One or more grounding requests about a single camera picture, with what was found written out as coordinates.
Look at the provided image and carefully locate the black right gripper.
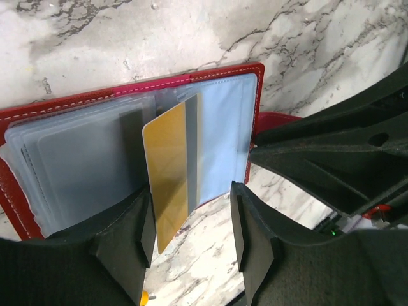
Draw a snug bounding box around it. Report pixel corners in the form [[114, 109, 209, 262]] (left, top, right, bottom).
[[250, 66, 407, 236]]

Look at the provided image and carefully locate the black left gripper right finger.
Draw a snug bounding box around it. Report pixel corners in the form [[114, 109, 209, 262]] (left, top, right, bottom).
[[230, 182, 407, 305]]

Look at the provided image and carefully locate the red card holder wallet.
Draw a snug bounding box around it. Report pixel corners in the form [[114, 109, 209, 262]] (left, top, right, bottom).
[[1, 63, 295, 240]]

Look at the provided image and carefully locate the gold credit card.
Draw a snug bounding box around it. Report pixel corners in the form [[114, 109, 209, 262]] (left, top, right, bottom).
[[142, 93, 202, 254]]

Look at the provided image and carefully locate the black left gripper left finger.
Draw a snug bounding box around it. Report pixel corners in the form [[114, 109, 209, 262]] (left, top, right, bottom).
[[1, 187, 156, 305]]

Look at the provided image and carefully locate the yellow black T-handle hex key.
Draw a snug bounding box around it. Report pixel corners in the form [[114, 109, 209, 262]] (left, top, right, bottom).
[[140, 290, 156, 306]]

